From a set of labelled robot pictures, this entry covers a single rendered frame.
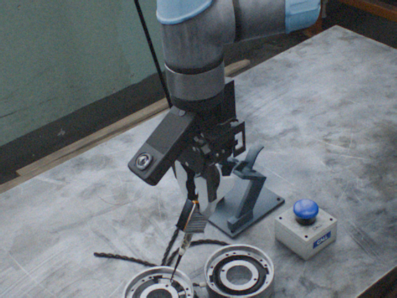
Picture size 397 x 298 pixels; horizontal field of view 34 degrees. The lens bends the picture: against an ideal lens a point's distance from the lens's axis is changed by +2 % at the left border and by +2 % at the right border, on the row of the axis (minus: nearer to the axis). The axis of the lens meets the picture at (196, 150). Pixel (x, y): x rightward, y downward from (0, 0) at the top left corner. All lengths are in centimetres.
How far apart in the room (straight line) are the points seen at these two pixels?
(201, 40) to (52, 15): 179
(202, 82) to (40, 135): 195
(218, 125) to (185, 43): 15
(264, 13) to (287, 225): 40
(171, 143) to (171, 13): 17
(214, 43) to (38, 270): 52
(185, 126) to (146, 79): 204
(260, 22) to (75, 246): 54
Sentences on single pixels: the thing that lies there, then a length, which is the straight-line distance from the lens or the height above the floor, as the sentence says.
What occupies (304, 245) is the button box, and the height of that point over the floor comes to 83.
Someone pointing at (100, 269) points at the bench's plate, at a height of 80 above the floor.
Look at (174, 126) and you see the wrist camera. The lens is 85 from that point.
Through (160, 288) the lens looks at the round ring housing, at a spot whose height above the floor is 83.
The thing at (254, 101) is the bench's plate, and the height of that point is 80.
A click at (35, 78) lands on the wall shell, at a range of 259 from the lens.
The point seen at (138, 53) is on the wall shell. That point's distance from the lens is 280.
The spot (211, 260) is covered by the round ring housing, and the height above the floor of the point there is 83.
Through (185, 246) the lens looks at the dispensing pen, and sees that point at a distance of 97.
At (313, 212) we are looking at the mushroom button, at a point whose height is 87.
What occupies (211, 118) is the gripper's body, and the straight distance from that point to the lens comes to 87.
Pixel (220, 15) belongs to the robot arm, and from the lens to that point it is 77.
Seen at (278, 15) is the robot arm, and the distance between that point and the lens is 79.
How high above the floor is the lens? 158
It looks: 38 degrees down
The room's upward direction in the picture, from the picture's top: 6 degrees counter-clockwise
